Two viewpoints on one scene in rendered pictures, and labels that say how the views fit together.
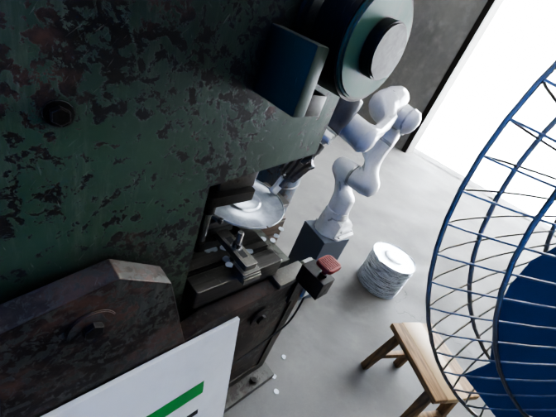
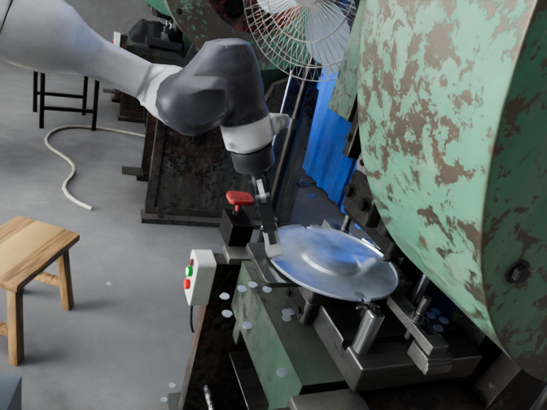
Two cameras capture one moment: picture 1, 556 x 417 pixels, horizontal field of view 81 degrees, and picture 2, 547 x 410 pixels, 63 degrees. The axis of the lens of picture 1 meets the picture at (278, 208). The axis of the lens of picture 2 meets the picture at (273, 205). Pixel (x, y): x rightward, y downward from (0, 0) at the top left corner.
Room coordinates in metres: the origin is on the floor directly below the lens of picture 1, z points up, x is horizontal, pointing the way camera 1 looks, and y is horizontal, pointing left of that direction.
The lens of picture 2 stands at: (1.70, 0.37, 1.25)
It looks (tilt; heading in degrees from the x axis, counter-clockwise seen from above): 24 degrees down; 207
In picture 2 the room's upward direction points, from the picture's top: 15 degrees clockwise
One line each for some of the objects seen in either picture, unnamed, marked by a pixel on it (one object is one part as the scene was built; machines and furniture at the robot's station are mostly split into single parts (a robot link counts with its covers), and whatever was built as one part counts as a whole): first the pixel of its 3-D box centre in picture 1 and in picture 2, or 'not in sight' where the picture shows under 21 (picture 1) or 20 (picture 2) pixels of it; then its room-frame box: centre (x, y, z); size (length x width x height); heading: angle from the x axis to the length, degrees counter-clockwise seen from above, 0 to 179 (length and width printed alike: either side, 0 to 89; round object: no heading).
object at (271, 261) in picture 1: (201, 232); (363, 298); (0.79, 0.20, 0.68); 0.45 x 0.30 x 0.06; 54
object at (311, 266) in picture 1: (308, 289); (232, 244); (0.80, -0.19, 0.62); 0.10 x 0.06 x 0.20; 54
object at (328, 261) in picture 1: (324, 270); (238, 207); (0.78, -0.20, 0.72); 0.07 x 0.06 x 0.08; 144
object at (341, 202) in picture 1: (342, 184); not in sight; (1.48, -0.25, 0.71); 0.18 x 0.11 x 0.25; 53
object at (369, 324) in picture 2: not in sight; (368, 329); (1.00, 0.26, 0.75); 0.03 x 0.03 x 0.10; 54
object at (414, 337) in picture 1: (413, 377); (17, 287); (1.01, -0.85, 0.16); 0.34 x 0.24 x 0.34; 25
